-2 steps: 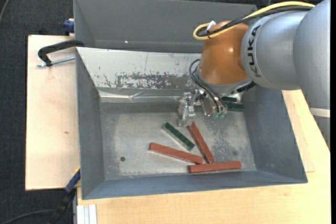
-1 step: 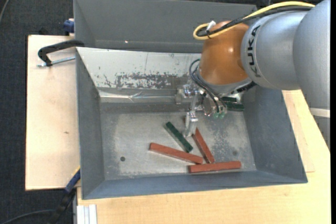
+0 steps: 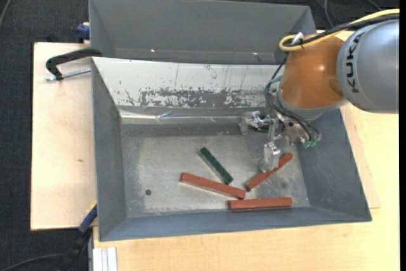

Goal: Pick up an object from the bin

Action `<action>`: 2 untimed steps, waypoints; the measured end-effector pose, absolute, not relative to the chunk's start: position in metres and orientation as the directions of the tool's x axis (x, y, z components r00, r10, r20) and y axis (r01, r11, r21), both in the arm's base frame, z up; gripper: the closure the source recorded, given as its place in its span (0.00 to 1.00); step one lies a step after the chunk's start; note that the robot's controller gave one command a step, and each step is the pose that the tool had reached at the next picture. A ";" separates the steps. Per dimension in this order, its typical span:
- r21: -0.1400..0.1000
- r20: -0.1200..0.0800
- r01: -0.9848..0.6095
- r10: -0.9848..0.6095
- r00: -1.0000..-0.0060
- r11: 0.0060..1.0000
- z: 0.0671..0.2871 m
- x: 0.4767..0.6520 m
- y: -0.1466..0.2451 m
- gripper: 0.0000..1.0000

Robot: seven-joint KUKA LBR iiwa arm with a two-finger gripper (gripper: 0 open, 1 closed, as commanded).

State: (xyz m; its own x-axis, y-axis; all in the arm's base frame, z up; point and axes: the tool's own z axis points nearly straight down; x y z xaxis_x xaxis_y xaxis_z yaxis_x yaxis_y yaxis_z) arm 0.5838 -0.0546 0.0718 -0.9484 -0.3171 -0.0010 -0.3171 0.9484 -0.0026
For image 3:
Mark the dark green flat block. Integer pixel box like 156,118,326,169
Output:
197,147,234,186

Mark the red-brown flat block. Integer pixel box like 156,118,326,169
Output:
226,196,293,211
179,172,247,200
244,152,294,192

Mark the grey metal bin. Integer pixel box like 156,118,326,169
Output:
88,0,372,242

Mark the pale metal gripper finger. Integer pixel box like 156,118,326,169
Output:
259,142,282,173
239,111,271,135

